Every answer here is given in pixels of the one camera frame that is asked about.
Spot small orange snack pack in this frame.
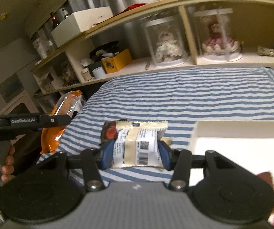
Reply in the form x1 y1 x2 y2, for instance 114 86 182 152
41 90 82 154

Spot white beige labelled snack pack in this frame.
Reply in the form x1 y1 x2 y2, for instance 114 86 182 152
112 121 168 168

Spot person's left hand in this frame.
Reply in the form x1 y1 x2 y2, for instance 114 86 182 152
0 144 16 184

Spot clear bag pale chips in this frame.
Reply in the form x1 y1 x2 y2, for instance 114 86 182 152
161 136 173 146

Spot black red pastry pack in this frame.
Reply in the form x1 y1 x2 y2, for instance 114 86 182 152
99 119 129 146

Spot white side cabinet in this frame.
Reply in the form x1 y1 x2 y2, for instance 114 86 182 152
0 61 42 115

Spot blue white striped quilt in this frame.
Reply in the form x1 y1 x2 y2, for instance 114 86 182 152
36 66 274 188

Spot small lidded jar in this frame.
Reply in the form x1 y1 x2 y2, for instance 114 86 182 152
81 67 92 81

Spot white cylinder container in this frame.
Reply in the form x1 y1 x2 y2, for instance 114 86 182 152
92 66 107 80

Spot glass jar on shelf top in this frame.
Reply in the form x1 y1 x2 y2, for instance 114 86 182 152
32 38 48 60

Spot white shallow cardboard tray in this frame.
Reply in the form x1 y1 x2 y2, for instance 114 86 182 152
187 120 274 181

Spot yellow cardboard box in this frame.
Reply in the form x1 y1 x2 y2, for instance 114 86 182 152
102 49 132 74

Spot brown wrapped snack bar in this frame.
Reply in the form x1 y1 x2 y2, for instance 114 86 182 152
257 172 274 188

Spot black bag on shelf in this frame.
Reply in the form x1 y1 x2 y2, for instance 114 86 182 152
89 40 120 60

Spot white dress doll case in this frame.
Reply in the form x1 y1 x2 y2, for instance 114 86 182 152
142 16 189 68

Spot dark glass bottle left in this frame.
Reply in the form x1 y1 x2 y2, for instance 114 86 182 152
50 12 60 30

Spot dark glass bottle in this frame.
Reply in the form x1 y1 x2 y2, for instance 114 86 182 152
62 8 69 19
50 12 60 30

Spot large white box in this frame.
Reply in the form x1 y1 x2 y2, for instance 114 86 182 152
51 7 113 48

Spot pink dress doll case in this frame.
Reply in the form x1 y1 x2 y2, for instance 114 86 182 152
193 7 242 63

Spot dark glass bottle right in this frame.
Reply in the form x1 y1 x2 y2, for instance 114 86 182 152
62 8 69 19

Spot small trinket on shelf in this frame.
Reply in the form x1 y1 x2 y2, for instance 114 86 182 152
257 46 274 57

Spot red cloth on shelf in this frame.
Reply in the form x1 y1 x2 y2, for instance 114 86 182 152
119 3 147 14

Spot wooden headboard shelf unit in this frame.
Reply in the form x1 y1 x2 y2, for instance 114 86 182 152
32 0 274 95

